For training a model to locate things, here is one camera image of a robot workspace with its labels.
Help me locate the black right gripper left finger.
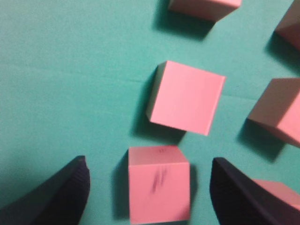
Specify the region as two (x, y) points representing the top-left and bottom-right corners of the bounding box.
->
(0, 156), (90, 225)

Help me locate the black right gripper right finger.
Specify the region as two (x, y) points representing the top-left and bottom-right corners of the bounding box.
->
(210, 157), (300, 225)

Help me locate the pink cube with pen marks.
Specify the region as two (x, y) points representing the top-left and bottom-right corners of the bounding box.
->
(128, 145), (190, 225)

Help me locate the green cloth backdrop and cover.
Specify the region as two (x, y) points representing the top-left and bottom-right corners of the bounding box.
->
(0, 0), (300, 225)

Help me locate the pink cube column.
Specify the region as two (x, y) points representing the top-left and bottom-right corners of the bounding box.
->
(275, 0), (300, 51)
(168, 0), (242, 22)
(253, 179), (300, 211)
(146, 60), (226, 135)

